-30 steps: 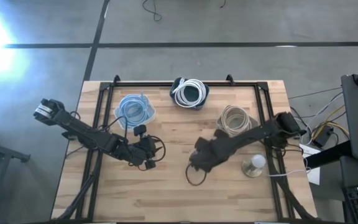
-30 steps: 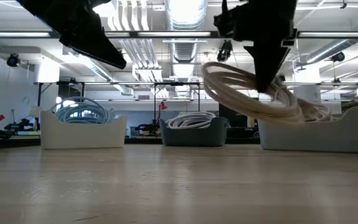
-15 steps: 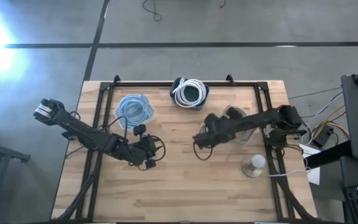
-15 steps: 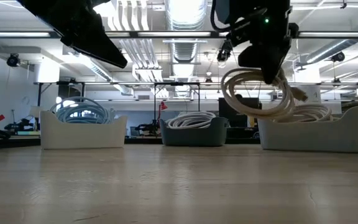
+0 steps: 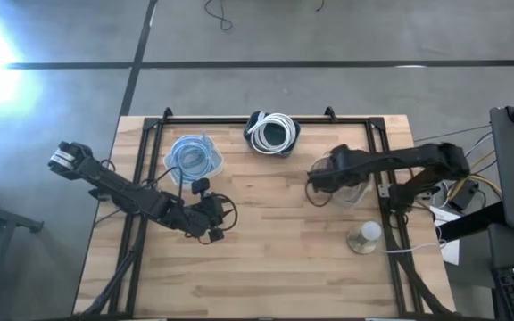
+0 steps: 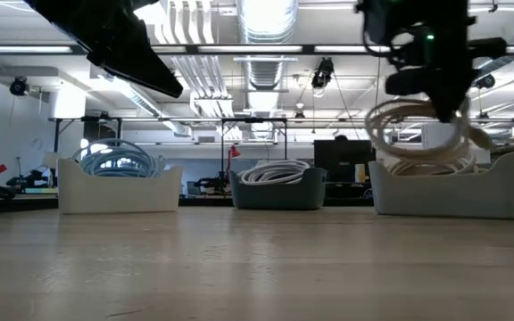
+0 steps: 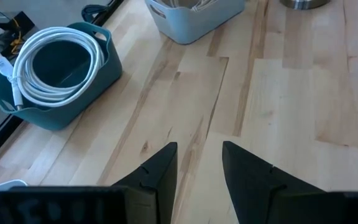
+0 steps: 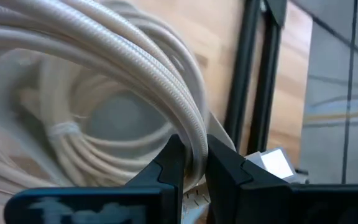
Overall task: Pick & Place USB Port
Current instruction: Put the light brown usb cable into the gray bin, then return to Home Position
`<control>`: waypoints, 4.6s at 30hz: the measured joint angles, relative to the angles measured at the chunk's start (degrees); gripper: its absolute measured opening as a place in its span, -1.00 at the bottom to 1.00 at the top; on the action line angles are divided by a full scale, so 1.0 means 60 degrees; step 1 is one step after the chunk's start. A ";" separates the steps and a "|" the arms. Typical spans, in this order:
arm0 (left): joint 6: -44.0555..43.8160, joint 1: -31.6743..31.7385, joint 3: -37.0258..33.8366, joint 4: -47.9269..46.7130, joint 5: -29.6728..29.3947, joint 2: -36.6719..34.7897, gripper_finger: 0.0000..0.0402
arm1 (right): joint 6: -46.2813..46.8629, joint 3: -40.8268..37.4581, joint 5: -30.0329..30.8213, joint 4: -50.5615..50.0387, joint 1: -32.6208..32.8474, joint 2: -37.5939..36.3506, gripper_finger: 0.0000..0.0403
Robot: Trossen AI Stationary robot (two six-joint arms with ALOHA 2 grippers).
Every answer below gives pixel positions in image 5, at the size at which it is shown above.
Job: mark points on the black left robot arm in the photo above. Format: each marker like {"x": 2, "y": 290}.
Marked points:
{"x": 118, "y": 191}

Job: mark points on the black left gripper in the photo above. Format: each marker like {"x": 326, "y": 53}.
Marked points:
{"x": 201, "y": 216}

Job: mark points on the teal plastic bin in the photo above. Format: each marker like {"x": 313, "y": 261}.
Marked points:
{"x": 276, "y": 134}

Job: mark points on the white translucent plastic bin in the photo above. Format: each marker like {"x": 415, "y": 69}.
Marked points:
{"x": 355, "y": 196}
{"x": 214, "y": 171}

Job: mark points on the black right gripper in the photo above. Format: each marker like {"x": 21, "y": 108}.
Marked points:
{"x": 342, "y": 167}

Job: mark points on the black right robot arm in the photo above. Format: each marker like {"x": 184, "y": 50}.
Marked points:
{"x": 408, "y": 156}

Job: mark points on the white bulb lamp brass base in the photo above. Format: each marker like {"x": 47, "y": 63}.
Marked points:
{"x": 370, "y": 231}

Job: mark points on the black aluminium table frame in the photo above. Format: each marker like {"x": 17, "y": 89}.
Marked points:
{"x": 217, "y": 120}

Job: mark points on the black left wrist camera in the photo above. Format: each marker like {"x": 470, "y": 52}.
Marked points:
{"x": 200, "y": 186}

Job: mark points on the white paper sheet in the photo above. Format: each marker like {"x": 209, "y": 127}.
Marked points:
{"x": 451, "y": 254}

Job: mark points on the black power adapter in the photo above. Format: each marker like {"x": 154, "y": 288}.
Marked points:
{"x": 462, "y": 196}

